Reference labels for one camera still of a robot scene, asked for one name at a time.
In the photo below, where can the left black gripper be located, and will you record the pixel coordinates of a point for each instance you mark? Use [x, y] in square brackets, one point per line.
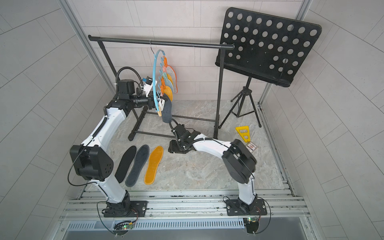
[150, 102]

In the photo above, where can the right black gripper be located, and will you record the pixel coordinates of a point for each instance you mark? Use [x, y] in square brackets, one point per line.
[173, 146]

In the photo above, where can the orange yellow shoe insole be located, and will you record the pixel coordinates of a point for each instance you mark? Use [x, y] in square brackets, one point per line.
[154, 161]

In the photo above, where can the dark grey shoe insole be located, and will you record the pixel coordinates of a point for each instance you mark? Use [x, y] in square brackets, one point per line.
[140, 160]

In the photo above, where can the black shoe insole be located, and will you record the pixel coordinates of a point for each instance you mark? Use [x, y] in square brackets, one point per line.
[125, 163]

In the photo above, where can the black garment rack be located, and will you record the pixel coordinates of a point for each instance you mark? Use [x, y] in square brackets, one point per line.
[160, 92]

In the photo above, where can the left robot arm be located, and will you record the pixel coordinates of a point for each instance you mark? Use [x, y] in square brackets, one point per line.
[91, 160]

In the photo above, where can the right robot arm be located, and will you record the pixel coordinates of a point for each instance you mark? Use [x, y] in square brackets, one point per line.
[239, 161]

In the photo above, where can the orange rim insole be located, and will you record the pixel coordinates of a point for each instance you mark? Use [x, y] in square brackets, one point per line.
[173, 77]

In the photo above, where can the yellow triangular plastic piece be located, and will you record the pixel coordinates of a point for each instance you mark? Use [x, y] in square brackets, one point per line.
[244, 132]

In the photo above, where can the small card box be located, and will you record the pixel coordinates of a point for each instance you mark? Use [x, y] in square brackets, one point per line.
[251, 146]

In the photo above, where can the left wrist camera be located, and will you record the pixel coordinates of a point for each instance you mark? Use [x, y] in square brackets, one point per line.
[147, 85]

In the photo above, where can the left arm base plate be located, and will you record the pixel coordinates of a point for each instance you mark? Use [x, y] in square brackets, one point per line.
[121, 210]

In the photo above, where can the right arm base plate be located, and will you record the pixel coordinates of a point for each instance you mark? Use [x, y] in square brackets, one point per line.
[239, 208]

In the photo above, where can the aluminium mounting rail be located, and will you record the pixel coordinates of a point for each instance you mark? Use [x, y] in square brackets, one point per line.
[186, 204]

